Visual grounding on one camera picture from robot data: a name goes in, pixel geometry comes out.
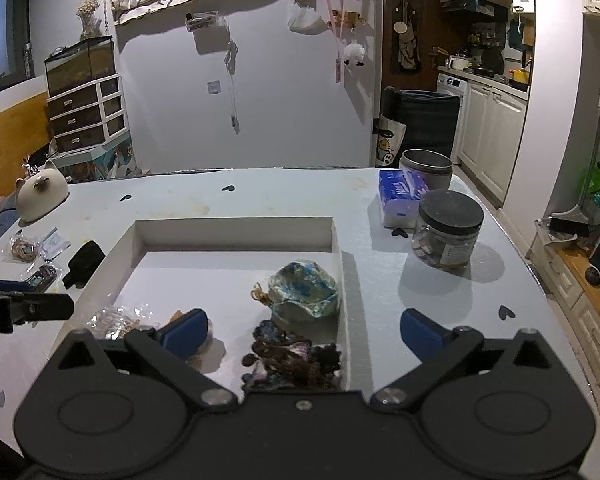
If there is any dried flower vase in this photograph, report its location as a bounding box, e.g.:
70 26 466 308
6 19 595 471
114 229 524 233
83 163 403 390
76 0 102 40

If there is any blue floral fabric pouch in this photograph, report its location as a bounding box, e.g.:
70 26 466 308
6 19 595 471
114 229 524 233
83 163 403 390
250 260 340 324

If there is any white fluffy sheep toy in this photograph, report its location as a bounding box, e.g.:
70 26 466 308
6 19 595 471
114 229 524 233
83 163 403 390
341 41 366 66

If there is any black sock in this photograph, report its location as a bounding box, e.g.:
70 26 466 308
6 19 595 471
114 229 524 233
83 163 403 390
62 240 106 289

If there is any white tray box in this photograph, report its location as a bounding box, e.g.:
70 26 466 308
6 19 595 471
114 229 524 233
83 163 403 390
59 217 373 393

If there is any glass terrarium tank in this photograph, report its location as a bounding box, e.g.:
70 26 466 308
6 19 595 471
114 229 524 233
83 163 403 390
44 36 116 98

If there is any bagged tan cord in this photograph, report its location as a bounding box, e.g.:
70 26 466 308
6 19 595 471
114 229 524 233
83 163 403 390
2 231 41 264

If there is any white tote bag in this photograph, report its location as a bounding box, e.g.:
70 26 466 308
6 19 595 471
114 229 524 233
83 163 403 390
374 115 406 167

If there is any glass jar black lid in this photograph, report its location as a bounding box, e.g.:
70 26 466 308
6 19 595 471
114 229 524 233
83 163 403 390
412 190 484 269

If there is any white drawer cabinet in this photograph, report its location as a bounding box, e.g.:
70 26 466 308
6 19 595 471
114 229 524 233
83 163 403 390
46 74 129 153

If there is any grey metal pot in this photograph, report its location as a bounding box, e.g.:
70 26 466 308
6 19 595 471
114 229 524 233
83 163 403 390
400 148 453 190

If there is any peach satin ribbon bow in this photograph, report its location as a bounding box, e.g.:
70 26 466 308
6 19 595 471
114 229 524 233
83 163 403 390
163 309 225 374

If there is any black chair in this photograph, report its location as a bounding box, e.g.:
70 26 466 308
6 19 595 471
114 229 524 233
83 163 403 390
381 87 455 157

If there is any blue tissue pack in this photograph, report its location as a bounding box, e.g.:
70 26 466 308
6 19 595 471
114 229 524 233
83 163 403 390
378 169 429 230

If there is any cream cat shaped lamp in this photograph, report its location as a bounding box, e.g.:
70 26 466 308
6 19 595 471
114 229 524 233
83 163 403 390
15 159 69 224

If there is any brown crochet yarn pouch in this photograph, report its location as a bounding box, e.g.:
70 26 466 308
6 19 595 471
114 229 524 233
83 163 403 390
242 320 342 392

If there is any white paper sachet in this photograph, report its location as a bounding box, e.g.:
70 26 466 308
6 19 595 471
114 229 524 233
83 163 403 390
38 228 71 261

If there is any bagged dark brown cord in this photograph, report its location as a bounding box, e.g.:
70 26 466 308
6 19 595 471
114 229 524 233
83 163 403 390
21 261 64 294

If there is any white washing machine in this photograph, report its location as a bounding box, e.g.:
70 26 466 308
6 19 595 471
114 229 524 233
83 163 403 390
437 70 469 164

